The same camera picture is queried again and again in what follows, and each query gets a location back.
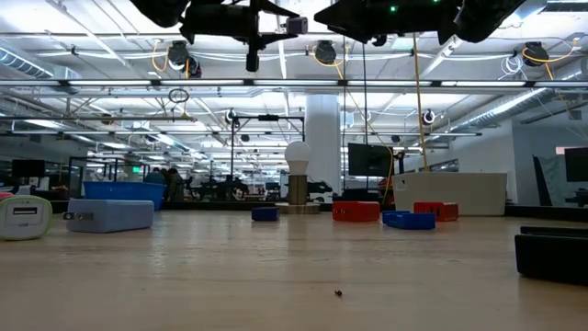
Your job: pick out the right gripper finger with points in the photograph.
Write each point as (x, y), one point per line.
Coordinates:
(353, 18)

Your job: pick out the red digital clock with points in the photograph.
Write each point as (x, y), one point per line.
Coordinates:
(356, 212)
(436, 209)

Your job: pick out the blue digital clock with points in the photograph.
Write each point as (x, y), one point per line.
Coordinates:
(411, 221)
(265, 214)

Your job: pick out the light blue wall charger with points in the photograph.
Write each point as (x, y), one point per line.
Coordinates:
(115, 216)

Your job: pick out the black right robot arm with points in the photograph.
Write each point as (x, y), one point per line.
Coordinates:
(487, 16)

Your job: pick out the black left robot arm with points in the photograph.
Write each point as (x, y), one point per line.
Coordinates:
(158, 11)

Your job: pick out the long ceiling light strip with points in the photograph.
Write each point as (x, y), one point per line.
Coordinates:
(202, 83)

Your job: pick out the white round column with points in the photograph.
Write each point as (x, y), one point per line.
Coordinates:
(321, 138)

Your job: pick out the black monitor screen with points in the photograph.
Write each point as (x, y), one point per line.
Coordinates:
(367, 161)
(576, 164)

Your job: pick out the white bulb lamp wooden base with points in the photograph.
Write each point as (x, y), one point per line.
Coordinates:
(297, 158)

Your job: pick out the person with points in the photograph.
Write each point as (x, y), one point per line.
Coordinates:
(174, 184)
(154, 177)

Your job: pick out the blue plastic bin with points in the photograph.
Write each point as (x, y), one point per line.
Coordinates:
(124, 193)

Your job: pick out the black leaning panel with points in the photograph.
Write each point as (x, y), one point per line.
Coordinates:
(543, 184)

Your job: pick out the green white USB charger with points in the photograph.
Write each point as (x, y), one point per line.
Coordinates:
(25, 218)

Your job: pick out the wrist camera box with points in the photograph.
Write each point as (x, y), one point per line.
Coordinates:
(297, 25)

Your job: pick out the black background rig frame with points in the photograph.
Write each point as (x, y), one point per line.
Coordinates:
(268, 117)

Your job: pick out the silver ceiling air duct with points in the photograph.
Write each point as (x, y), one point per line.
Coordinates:
(519, 103)
(23, 64)

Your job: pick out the black aluminium table frame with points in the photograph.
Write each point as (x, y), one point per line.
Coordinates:
(206, 206)

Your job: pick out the black frame bracket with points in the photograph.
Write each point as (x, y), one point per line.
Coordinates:
(551, 257)

